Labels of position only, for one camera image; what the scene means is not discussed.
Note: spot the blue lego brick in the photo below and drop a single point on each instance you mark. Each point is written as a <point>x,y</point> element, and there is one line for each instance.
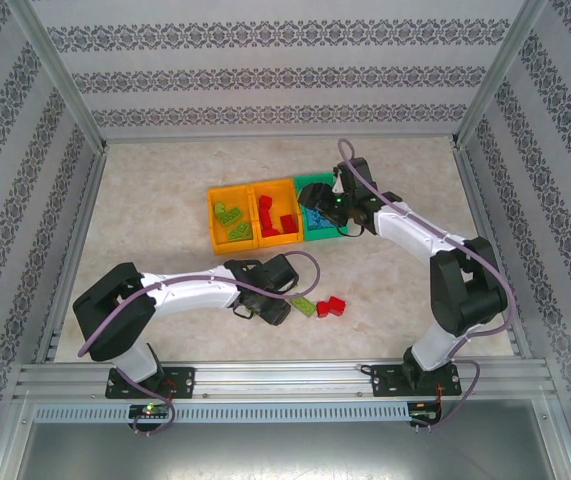
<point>322,218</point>
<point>311,216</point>
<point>330,228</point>
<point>317,225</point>

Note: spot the small green lego brick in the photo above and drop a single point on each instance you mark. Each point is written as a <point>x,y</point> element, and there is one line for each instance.
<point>220,207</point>

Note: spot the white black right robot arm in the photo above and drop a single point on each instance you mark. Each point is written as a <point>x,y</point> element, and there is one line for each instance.
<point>405,232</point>

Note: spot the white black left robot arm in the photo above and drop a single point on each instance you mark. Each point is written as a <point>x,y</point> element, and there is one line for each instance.
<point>190,295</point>

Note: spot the green plastic bin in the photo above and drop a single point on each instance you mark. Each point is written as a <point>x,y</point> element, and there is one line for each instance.
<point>320,236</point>

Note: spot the orange plastic bin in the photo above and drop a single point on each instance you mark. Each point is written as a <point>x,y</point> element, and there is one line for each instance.
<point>235,246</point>
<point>277,241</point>

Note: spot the grey metal panel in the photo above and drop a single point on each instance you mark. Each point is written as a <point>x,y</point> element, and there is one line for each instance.
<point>285,450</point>

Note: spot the aluminium mounting rail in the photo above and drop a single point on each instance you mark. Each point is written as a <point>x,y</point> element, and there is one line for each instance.
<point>285,375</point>

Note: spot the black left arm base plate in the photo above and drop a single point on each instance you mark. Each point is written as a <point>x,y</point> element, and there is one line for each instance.
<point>180,382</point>

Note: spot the aluminium rear rail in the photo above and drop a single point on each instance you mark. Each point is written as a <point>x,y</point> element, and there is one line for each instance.
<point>215,136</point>

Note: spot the aluminium side rail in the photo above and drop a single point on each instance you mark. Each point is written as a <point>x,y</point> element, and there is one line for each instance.
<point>81,220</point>
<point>470,175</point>

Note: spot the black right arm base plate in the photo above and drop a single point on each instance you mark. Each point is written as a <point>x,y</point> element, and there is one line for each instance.
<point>387,381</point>

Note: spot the aluminium frame post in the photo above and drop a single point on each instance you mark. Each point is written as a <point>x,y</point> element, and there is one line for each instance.
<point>498,75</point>
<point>59,75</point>

